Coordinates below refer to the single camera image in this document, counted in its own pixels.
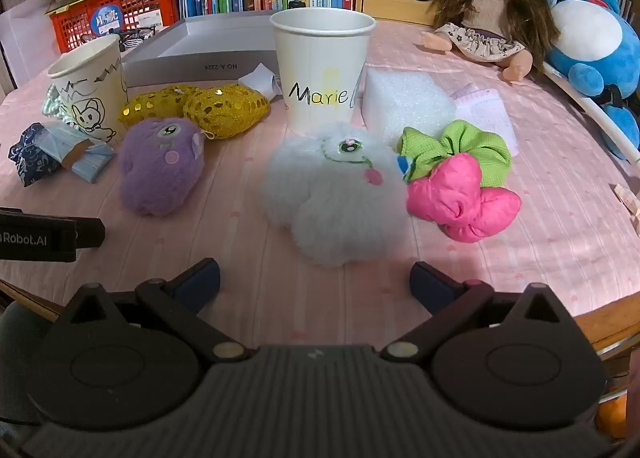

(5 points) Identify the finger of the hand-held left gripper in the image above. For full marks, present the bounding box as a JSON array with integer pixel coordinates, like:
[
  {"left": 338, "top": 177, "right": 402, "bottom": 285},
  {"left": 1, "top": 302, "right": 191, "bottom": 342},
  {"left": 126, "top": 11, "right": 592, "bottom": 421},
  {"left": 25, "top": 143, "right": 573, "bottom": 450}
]
[{"left": 75, "top": 218, "right": 106, "bottom": 251}]

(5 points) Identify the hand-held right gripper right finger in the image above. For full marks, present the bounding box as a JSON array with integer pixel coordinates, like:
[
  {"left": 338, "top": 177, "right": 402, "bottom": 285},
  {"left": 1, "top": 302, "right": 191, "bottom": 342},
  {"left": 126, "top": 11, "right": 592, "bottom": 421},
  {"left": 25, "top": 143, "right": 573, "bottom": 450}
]
[{"left": 380, "top": 261, "right": 576, "bottom": 363}]

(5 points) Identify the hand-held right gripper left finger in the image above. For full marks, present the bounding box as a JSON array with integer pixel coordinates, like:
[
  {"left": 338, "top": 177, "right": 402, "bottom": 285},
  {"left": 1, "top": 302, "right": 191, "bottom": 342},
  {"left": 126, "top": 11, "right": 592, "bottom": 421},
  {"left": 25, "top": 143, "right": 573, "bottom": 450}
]
[{"left": 60, "top": 258, "right": 258, "bottom": 364}]

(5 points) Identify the blue floral drawstring pouch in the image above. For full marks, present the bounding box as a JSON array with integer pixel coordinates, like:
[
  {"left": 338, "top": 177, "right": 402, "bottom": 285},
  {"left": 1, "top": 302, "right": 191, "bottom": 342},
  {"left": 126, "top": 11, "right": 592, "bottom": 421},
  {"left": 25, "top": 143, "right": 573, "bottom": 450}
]
[{"left": 8, "top": 123, "right": 63, "bottom": 187}]

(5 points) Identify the purple fluffy plush toy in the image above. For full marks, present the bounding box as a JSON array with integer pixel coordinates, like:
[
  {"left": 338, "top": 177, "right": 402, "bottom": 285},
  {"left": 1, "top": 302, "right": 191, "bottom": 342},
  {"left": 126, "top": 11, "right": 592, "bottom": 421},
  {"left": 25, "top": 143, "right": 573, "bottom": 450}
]
[{"left": 117, "top": 118, "right": 206, "bottom": 217}]

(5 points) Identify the white fluffy plush toy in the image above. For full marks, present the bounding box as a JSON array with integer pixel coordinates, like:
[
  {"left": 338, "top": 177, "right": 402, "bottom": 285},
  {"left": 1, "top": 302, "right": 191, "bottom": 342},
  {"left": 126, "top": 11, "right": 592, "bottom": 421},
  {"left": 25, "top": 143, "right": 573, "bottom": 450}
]
[{"left": 260, "top": 122, "right": 409, "bottom": 269}]

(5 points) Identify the green checked cloth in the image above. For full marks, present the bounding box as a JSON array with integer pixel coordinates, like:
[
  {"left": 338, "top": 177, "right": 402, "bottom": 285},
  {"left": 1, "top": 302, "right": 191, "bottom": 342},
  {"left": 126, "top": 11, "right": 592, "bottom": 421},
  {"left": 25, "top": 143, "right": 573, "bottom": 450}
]
[{"left": 41, "top": 85, "right": 66, "bottom": 119}]

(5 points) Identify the paper cup with cartoon drawing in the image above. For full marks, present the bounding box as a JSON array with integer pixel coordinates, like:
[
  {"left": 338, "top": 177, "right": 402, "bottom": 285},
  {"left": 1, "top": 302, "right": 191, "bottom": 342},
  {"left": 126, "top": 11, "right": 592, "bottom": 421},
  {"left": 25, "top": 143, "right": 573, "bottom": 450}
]
[{"left": 47, "top": 34, "right": 129, "bottom": 146}]

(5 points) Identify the green scrunchie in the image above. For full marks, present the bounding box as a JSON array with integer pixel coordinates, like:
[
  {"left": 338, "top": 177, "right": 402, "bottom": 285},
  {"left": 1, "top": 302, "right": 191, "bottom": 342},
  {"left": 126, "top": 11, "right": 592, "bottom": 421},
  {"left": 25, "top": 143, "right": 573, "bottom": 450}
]
[{"left": 397, "top": 120, "right": 512, "bottom": 183}]

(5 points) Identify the gold sequin pouch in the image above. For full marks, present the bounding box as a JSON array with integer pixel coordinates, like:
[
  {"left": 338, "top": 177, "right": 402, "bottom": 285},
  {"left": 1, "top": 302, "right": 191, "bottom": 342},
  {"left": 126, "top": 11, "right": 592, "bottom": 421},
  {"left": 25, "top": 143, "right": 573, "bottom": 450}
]
[{"left": 117, "top": 84, "right": 271, "bottom": 140}]

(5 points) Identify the grey cardboard box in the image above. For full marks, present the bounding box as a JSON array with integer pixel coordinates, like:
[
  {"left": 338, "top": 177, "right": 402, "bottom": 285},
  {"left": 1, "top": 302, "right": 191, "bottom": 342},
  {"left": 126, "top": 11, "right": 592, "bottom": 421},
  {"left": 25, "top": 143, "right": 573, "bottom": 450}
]
[{"left": 121, "top": 12, "right": 282, "bottom": 87}]

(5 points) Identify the white paper cup with lettering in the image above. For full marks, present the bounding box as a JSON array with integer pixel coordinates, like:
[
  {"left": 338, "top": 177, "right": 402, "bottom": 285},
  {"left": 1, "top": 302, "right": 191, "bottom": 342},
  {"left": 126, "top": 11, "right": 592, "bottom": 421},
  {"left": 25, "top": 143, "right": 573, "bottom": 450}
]
[{"left": 270, "top": 8, "right": 377, "bottom": 137}]

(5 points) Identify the pink tablecloth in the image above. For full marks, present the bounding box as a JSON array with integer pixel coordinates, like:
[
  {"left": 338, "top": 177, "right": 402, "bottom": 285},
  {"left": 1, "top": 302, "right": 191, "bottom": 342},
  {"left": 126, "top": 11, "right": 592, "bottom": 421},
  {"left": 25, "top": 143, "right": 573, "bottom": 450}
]
[{"left": 0, "top": 20, "right": 640, "bottom": 354}]

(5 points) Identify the light blue face mask pack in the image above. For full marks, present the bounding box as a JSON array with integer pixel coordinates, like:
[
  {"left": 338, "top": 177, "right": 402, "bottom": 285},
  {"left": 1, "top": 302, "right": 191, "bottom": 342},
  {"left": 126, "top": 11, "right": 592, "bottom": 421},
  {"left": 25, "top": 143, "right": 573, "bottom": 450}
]
[{"left": 42, "top": 122, "right": 116, "bottom": 183}]

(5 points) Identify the white pink folded cloth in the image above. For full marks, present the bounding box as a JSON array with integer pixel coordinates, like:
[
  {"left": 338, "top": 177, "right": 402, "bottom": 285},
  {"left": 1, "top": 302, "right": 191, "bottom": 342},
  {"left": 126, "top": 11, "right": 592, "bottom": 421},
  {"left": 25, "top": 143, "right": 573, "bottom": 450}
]
[{"left": 450, "top": 85, "right": 519, "bottom": 157}]

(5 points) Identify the white foam block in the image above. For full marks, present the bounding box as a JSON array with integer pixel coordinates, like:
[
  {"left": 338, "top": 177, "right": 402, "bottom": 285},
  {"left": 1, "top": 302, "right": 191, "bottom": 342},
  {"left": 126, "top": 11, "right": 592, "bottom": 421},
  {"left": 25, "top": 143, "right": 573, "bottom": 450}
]
[{"left": 361, "top": 68, "right": 457, "bottom": 139}]

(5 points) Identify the white board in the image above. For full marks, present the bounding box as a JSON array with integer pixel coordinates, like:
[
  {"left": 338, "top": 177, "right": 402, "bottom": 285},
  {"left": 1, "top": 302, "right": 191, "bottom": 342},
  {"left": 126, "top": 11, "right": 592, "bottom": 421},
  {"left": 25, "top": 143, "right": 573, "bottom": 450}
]
[{"left": 0, "top": 12, "right": 57, "bottom": 88}]

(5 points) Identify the blue round label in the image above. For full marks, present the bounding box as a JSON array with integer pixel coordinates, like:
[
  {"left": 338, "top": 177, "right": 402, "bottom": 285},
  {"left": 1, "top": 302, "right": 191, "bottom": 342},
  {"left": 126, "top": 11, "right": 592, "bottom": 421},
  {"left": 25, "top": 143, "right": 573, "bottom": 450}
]
[{"left": 91, "top": 4, "right": 124, "bottom": 36}]

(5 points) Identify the crumpled white paper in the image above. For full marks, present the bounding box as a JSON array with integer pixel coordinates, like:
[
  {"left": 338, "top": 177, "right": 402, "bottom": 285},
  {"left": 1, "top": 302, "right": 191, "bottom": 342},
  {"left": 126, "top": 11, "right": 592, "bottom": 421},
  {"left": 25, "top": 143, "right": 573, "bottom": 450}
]
[{"left": 239, "top": 64, "right": 284, "bottom": 99}]

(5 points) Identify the tan paper strip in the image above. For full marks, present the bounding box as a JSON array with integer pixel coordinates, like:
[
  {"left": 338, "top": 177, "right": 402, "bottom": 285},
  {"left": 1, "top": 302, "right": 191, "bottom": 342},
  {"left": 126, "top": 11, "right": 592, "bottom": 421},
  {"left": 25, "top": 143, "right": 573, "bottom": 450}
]
[{"left": 614, "top": 183, "right": 640, "bottom": 229}]

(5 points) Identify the red plastic crate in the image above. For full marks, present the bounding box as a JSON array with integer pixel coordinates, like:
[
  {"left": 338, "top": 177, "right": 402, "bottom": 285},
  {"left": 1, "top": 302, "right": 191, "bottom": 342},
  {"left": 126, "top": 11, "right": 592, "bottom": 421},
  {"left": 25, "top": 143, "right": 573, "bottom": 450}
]
[{"left": 47, "top": 0, "right": 181, "bottom": 53}]

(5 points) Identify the white curved tube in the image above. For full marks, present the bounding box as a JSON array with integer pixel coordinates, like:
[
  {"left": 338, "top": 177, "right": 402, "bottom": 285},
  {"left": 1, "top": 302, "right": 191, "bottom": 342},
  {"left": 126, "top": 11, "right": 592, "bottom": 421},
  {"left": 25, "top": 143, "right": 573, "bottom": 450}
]
[{"left": 542, "top": 60, "right": 640, "bottom": 165}]

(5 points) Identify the long-haired doll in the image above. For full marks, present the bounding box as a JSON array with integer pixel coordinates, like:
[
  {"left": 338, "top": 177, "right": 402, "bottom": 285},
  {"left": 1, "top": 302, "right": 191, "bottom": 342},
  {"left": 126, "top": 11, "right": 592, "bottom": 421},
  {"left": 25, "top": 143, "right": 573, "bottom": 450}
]
[{"left": 420, "top": 0, "right": 561, "bottom": 83}]

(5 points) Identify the blue white plush toy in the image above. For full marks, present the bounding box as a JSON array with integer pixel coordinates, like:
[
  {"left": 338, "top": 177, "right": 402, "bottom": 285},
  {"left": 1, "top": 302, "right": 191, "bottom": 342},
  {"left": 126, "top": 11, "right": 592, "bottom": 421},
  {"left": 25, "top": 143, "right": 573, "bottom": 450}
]
[{"left": 542, "top": 0, "right": 640, "bottom": 161}]

